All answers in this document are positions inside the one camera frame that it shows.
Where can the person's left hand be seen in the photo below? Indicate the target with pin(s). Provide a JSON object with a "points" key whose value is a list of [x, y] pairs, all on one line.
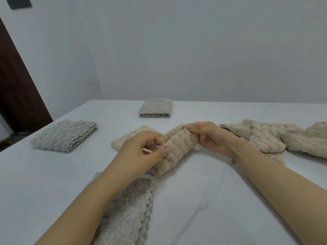
{"points": [[132, 155]]}

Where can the person's right hand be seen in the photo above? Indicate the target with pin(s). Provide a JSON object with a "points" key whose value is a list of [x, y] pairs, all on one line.
{"points": [[214, 137]]}

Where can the taupe fluffy towel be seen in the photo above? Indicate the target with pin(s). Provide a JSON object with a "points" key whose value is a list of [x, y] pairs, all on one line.
{"points": [[64, 135], [155, 107]]}

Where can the blue-grey fluffy towel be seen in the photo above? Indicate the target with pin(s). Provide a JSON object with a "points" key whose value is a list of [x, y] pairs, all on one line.
{"points": [[130, 211]]}

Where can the person's right forearm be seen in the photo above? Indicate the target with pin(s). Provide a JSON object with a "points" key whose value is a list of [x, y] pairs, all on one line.
{"points": [[286, 191]]}

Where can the person's left forearm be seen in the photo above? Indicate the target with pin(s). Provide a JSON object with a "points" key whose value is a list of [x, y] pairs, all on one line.
{"points": [[81, 209]]}

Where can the white glossy table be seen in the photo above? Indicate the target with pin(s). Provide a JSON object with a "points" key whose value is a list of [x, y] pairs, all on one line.
{"points": [[217, 201]]}

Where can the dark brown wooden door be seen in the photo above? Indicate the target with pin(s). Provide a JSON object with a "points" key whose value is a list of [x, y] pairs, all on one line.
{"points": [[18, 94]]}

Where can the white cabinet with wooden base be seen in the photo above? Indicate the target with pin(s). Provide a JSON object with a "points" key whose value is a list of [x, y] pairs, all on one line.
{"points": [[3, 130]]}

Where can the black wall switch panel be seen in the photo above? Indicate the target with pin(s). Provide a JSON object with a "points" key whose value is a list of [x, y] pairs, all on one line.
{"points": [[19, 2]]}

